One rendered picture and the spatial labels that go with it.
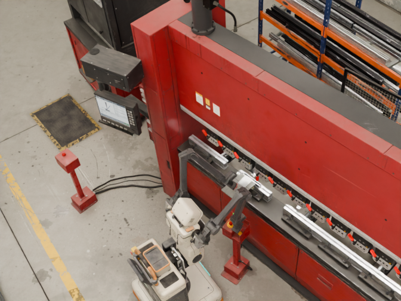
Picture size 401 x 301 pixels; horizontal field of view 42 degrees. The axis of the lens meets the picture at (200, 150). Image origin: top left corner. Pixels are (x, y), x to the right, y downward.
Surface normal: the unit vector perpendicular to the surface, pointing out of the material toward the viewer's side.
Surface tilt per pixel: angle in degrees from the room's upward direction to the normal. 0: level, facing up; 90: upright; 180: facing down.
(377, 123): 0
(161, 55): 90
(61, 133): 0
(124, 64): 0
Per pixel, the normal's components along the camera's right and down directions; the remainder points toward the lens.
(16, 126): -0.07, -0.66
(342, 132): -0.72, 0.55
